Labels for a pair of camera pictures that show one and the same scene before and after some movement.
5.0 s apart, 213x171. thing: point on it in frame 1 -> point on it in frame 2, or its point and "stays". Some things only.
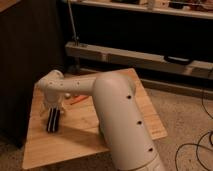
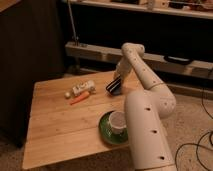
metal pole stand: x=75 y=37 stays
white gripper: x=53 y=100 -> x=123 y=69
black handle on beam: x=177 y=60 stays
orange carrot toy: x=79 y=98 stays
